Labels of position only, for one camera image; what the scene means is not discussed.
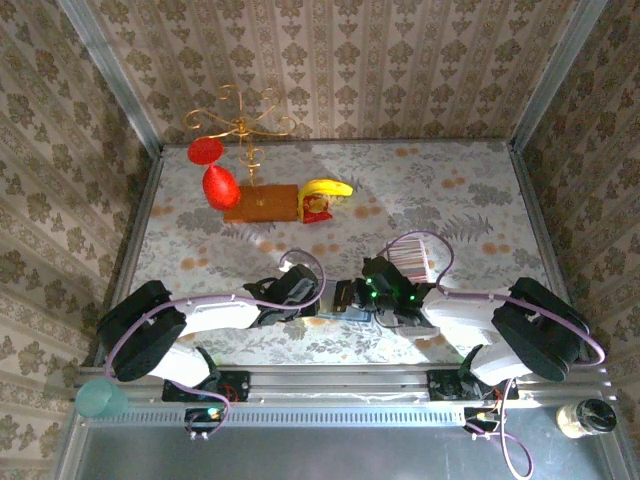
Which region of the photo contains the red and yellow snack packet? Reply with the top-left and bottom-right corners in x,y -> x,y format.
299,194 -> 334,225

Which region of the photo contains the yellow banana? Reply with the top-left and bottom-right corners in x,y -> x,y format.
298,178 -> 355,211

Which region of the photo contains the red plastic wine glass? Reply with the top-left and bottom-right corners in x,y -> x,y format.
187,137 -> 242,212

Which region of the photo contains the floral patterned tablecloth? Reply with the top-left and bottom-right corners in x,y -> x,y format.
115,140 -> 576,366

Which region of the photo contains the black electronics box with LED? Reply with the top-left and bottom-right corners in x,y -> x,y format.
183,407 -> 225,435
462,407 -> 501,434

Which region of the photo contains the teal plastic cup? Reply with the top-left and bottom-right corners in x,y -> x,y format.
74,377 -> 129,419

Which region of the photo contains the glass jar with black lid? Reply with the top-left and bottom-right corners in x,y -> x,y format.
556,398 -> 618,440

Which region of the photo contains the aluminium extrusion rail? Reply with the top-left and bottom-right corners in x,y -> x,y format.
74,363 -> 617,427

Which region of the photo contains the gold wire stand wooden base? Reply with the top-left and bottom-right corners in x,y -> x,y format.
183,83 -> 300,225

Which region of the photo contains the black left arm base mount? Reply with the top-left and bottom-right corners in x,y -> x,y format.
161,369 -> 251,404

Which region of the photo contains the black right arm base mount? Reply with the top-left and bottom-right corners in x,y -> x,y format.
427,367 -> 519,401

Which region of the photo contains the purple base cable short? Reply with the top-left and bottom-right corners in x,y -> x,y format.
162,382 -> 232,442

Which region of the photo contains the grey metal base plate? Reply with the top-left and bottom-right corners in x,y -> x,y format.
54,424 -> 631,480

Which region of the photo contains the aluminium table edge rail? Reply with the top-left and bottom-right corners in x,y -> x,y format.
99,147 -> 166,321
507,144 -> 589,364

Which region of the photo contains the purple base cable long loop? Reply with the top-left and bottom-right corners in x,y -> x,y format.
464,377 -> 535,479

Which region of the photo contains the aluminium corner post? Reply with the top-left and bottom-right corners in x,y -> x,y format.
507,0 -> 609,151
55,0 -> 165,157

